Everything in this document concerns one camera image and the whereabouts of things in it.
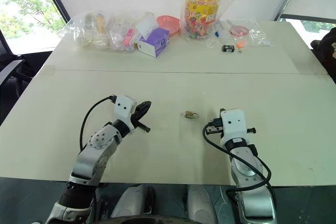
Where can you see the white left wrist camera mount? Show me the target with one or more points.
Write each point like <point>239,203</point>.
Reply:
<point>123,108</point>

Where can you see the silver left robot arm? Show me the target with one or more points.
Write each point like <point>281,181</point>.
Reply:
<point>86,163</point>

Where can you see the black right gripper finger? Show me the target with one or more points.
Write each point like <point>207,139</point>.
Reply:
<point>251,130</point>

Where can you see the small clear plastic bag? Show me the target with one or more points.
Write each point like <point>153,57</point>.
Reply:
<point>260,37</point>

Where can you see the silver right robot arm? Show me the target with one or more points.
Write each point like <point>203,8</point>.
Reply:
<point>246,169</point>

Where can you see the clear plastic bag of items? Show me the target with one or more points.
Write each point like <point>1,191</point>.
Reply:
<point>89,32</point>

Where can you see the white bottle with blue cap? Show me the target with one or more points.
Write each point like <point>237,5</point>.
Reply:
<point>220,33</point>

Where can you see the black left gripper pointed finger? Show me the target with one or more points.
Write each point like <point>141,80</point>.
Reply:
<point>144,106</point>
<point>144,128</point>

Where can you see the dark curved robot torso edge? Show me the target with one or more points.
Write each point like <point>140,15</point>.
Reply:
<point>149,220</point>

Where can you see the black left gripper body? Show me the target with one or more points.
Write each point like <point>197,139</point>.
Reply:
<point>135,119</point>

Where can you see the yellow bottle in bag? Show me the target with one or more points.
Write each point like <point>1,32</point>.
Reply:
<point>100,22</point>

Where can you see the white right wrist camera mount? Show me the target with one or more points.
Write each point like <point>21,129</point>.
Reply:
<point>233,124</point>

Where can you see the black bag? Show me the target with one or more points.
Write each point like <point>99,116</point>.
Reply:
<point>326,51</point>

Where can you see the purple white tissue box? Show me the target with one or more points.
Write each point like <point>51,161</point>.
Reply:
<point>155,43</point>

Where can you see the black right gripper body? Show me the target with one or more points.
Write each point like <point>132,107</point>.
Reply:
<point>215,127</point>

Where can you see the small black box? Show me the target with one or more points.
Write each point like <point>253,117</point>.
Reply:
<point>228,48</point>

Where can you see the small orange plastic piece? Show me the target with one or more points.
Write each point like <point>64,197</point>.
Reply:
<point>241,44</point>

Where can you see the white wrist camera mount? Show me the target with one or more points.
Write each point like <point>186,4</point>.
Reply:
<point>123,108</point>
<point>233,124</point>

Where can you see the silver rounded robot leg cover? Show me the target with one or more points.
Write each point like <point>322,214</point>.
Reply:
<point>200,200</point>
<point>131,200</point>

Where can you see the pink plastic bowl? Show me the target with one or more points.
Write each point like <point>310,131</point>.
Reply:
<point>169,23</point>

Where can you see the clear jar with orange lid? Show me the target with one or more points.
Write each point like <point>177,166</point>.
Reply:
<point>202,6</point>

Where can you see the pink small toy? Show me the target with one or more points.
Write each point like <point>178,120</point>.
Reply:
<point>128,37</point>

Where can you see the black office chair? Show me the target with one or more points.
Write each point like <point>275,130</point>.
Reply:
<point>13,72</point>

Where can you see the small brass padlock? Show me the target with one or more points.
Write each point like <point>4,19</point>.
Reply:
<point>192,115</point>

